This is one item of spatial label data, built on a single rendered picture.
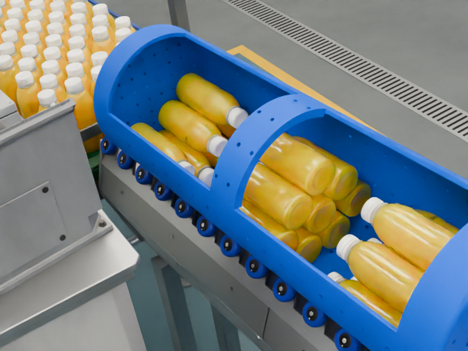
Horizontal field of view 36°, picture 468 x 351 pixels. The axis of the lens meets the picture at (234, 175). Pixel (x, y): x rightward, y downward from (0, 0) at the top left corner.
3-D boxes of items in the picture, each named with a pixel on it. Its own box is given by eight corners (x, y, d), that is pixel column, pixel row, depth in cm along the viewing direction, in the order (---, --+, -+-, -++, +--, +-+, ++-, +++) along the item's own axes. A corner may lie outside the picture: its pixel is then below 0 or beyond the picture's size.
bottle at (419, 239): (487, 260, 100) (397, 205, 111) (477, 241, 95) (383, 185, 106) (459, 297, 100) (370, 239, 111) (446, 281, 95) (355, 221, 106)
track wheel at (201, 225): (214, 220, 135) (221, 221, 136) (200, 209, 138) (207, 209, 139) (205, 241, 136) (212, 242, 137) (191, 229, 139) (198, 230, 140)
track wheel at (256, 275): (265, 261, 125) (273, 261, 126) (249, 248, 128) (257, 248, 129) (255, 283, 126) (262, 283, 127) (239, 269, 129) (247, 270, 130)
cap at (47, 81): (39, 83, 167) (37, 76, 166) (55, 78, 168) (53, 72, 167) (44, 90, 164) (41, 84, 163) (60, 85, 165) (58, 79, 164)
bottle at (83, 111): (99, 154, 170) (81, 95, 160) (73, 152, 172) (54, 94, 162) (109, 138, 175) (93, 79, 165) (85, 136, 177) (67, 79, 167)
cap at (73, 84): (79, 92, 162) (76, 86, 161) (63, 92, 163) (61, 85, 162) (86, 83, 165) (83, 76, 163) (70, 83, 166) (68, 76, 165)
